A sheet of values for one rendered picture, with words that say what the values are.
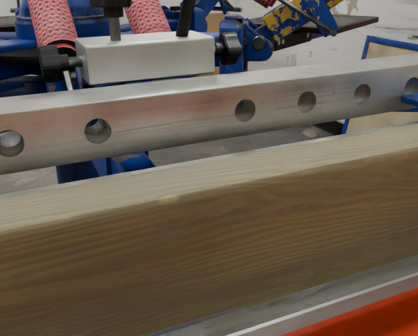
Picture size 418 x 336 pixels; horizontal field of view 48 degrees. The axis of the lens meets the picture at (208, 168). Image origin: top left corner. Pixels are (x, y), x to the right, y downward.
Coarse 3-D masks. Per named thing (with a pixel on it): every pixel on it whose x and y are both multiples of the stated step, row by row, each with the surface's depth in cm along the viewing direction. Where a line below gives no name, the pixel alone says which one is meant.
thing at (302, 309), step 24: (408, 264) 24; (312, 288) 23; (336, 288) 23; (360, 288) 23; (384, 288) 23; (408, 288) 24; (240, 312) 21; (264, 312) 21; (288, 312) 21; (312, 312) 21; (336, 312) 22
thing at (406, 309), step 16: (416, 288) 29; (384, 304) 28; (400, 304) 28; (416, 304) 28; (336, 320) 26; (352, 320) 26; (368, 320) 26; (384, 320) 26; (400, 320) 26; (416, 320) 26
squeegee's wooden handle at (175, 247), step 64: (64, 192) 18; (128, 192) 18; (192, 192) 18; (256, 192) 19; (320, 192) 21; (384, 192) 22; (0, 256) 16; (64, 256) 17; (128, 256) 18; (192, 256) 19; (256, 256) 21; (320, 256) 22; (384, 256) 24; (0, 320) 17; (64, 320) 18; (128, 320) 19; (192, 320) 20
